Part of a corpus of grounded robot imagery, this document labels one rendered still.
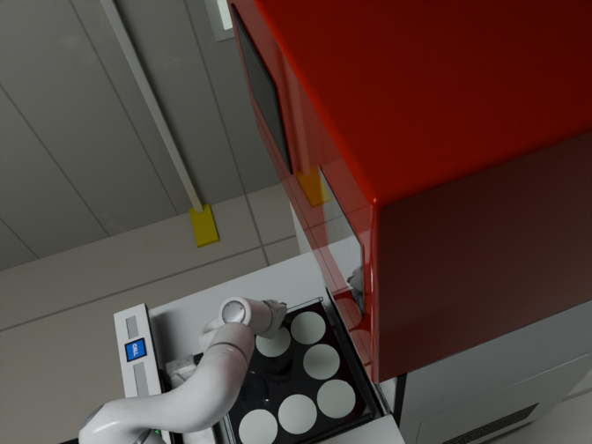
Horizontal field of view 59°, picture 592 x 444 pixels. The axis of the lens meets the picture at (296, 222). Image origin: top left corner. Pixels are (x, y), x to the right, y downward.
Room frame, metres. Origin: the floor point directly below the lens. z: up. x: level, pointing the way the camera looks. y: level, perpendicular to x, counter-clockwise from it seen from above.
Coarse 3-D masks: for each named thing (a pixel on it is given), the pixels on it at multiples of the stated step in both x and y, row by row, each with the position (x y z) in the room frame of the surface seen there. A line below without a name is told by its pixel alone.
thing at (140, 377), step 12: (120, 312) 0.79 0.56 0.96; (132, 312) 0.78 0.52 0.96; (144, 312) 0.77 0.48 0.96; (120, 324) 0.75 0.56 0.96; (132, 324) 0.74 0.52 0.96; (144, 324) 0.73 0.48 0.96; (120, 336) 0.71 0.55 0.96; (132, 336) 0.70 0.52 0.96; (144, 336) 0.69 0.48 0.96; (120, 348) 0.67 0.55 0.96; (144, 360) 0.62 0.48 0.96; (132, 372) 0.59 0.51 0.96; (144, 372) 0.59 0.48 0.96; (156, 372) 0.58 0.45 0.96; (132, 384) 0.56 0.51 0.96; (144, 384) 0.55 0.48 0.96; (156, 384) 0.55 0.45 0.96; (132, 396) 0.53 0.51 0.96; (168, 432) 0.42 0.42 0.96
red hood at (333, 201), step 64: (256, 0) 0.80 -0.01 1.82; (320, 0) 0.75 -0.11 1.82; (384, 0) 0.72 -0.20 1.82; (448, 0) 0.69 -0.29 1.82; (512, 0) 0.65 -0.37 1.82; (576, 0) 0.62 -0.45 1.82; (256, 64) 0.87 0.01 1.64; (320, 64) 0.60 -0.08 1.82; (384, 64) 0.57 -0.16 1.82; (448, 64) 0.54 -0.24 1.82; (512, 64) 0.52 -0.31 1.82; (576, 64) 0.49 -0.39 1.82; (320, 128) 0.51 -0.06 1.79; (384, 128) 0.45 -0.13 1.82; (448, 128) 0.43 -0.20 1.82; (512, 128) 0.41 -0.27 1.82; (576, 128) 0.39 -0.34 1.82; (320, 192) 0.55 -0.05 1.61; (384, 192) 0.35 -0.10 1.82; (448, 192) 0.36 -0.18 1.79; (512, 192) 0.37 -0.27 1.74; (576, 192) 0.39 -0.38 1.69; (320, 256) 0.61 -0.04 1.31; (384, 256) 0.34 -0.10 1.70; (448, 256) 0.36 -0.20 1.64; (512, 256) 0.38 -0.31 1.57; (576, 256) 0.41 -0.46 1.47; (384, 320) 0.34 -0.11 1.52; (448, 320) 0.37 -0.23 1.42; (512, 320) 0.39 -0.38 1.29
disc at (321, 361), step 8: (320, 344) 0.59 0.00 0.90; (312, 352) 0.57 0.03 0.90; (320, 352) 0.57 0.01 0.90; (328, 352) 0.56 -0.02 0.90; (336, 352) 0.56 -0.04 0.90; (304, 360) 0.55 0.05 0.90; (312, 360) 0.55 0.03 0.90; (320, 360) 0.54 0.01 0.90; (328, 360) 0.54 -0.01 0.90; (336, 360) 0.54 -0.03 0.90; (312, 368) 0.53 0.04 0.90; (320, 368) 0.52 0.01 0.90; (328, 368) 0.52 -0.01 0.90; (336, 368) 0.51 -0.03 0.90; (312, 376) 0.51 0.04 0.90; (320, 376) 0.50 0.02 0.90; (328, 376) 0.50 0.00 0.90
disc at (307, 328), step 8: (304, 312) 0.70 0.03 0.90; (312, 312) 0.69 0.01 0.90; (296, 320) 0.68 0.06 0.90; (304, 320) 0.67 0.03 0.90; (312, 320) 0.67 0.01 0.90; (320, 320) 0.66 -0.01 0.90; (296, 328) 0.65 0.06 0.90; (304, 328) 0.65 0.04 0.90; (312, 328) 0.64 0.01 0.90; (320, 328) 0.64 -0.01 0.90; (296, 336) 0.63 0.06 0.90; (304, 336) 0.63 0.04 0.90; (312, 336) 0.62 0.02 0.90; (320, 336) 0.62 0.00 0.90
